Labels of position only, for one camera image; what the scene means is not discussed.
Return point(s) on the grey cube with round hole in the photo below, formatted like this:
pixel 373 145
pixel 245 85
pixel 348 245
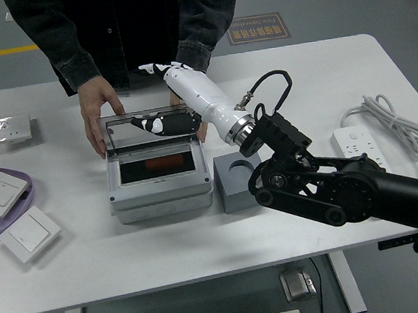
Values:
pixel 232 195

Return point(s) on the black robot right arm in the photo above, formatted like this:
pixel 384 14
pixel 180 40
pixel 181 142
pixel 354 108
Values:
pixel 356 192

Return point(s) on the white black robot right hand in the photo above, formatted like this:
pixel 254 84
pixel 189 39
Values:
pixel 202 93

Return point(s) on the small metal floor plate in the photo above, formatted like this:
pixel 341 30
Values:
pixel 8 16

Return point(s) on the black table control panel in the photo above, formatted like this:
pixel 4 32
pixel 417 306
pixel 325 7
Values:
pixel 396 242

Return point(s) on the brown floor sign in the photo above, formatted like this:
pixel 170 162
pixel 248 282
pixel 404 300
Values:
pixel 262 28

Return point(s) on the person's left forearm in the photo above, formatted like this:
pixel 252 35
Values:
pixel 202 32

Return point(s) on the white wall socket in wrap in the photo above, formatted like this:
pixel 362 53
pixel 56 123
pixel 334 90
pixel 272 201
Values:
pixel 13 127

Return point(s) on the orange cylinder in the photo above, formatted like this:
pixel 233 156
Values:
pixel 164 162

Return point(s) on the person's right hand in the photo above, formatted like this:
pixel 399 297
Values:
pixel 92 109

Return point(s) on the white power strip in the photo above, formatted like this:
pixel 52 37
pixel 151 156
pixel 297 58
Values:
pixel 354 140

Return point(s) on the person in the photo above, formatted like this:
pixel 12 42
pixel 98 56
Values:
pixel 126 22

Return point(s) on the person's left hand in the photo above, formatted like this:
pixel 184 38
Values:
pixel 175 99

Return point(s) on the grey junction box clear lid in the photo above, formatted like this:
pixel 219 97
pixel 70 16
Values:
pixel 161 197

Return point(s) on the person's right forearm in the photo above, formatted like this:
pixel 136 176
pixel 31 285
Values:
pixel 70 63

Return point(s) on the metal floor socket box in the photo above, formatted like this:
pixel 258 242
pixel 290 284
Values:
pixel 297 286

